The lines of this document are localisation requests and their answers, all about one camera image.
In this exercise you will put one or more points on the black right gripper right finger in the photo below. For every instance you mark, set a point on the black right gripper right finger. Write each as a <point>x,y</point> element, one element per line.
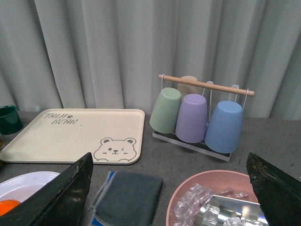
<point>278,193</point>

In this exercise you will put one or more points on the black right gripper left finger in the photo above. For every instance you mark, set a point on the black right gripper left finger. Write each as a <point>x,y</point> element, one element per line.
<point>59,203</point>

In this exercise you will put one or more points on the white round plate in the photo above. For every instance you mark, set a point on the white round plate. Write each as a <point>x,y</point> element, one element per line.
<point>20,188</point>

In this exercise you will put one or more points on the orange mandarin fruit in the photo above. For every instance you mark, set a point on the orange mandarin fruit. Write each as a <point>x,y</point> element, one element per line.
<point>8,205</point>

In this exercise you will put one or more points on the shiny metal scoop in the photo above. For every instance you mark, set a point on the shiny metal scoop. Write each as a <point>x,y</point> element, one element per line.
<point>218,209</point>

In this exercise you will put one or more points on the pink bowl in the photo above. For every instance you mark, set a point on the pink bowl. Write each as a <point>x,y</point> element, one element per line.
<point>216,180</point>

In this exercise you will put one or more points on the grey blue folded cloth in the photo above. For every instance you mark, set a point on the grey blue folded cloth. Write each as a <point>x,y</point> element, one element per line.
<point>126,199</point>

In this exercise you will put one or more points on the cream bear serving tray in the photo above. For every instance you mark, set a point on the cream bear serving tray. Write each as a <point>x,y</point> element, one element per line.
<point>112,136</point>

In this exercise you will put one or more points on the blue plastic cup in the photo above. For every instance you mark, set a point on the blue plastic cup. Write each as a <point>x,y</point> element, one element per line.
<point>223,132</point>

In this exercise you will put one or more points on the white wooden cup rack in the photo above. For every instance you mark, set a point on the white wooden cup rack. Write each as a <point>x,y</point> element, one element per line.
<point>201,147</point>

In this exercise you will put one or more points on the dark green enamel mug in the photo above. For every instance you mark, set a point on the dark green enamel mug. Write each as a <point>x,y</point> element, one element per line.
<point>10,121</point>

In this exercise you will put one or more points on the clear fake ice cubes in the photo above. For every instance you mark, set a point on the clear fake ice cubes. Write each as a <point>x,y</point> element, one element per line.
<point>190,203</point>

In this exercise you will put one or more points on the purple plastic cup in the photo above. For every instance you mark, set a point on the purple plastic cup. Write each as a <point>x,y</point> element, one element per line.
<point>192,119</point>

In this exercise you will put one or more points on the green plastic cup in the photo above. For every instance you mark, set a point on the green plastic cup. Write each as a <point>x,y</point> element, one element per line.
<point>165,111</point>

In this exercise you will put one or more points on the beige plastic cup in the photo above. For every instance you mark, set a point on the beige plastic cup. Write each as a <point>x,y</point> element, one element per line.
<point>186,89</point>

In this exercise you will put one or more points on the grey pleated curtain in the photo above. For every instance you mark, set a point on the grey pleated curtain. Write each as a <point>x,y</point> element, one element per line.
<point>109,53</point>

